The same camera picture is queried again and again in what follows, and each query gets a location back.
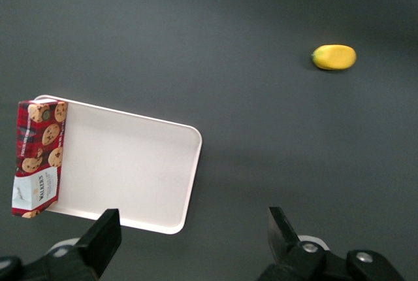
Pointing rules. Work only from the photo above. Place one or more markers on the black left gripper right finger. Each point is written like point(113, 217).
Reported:
point(287, 245)

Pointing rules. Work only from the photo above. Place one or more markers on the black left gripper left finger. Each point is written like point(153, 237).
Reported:
point(98, 245)

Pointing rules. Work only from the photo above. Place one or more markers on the red cookie box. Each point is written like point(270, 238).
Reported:
point(39, 157)

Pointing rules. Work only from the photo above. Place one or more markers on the white rectangular tray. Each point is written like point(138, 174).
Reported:
point(127, 166)

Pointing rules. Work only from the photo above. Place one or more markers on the yellow lemon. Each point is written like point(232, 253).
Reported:
point(333, 57)

